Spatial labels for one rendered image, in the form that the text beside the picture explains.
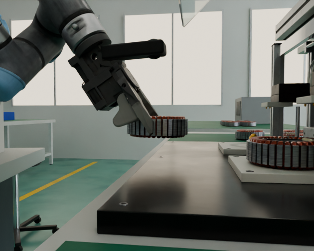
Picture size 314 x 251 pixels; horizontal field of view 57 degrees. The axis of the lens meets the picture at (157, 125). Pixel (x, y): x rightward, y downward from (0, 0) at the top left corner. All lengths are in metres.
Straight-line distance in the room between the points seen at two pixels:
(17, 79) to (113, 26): 5.07
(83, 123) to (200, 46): 2.53
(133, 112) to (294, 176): 0.25
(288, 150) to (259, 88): 4.89
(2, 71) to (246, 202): 0.44
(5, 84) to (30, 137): 5.51
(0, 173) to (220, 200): 0.52
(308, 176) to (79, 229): 0.27
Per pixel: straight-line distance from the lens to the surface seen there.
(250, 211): 0.28
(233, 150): 0.62
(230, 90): 5.21
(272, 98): 0.72
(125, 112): 0.49
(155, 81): 5.24
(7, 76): 0.56
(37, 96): 5.97
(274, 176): 0.39
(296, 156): 0.41
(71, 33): 0.56
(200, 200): 0.30
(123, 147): 5.37
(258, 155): 0.43
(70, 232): 0.29
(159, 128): 0.48
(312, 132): 0.72
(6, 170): 0.73
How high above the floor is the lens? 0.86
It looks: 3 degrees down
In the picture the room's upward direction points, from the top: straight up
